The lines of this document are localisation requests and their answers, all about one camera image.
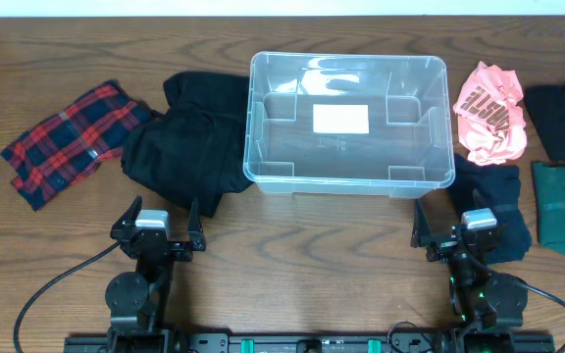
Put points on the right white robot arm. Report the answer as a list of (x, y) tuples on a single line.
[(478, 296)]

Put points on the red plaid folded cloth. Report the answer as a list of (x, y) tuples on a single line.
[(70, 145)]

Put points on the clear plastic storage bin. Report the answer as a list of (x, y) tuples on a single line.
[(407, 153)]

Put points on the pink printed shirt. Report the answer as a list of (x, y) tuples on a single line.
[(490, 122)]

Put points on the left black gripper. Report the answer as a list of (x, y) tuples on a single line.
[(194, 242)]

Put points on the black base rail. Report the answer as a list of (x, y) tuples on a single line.
[(398, 341)]

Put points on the large black folded garment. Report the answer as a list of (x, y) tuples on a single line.
[(193, 152)]

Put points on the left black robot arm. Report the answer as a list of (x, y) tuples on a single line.
[(137, 299)]

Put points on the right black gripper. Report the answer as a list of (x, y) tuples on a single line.
[(443, 246)]

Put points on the dark navy garment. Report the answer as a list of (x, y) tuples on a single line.
[(498, 188)]

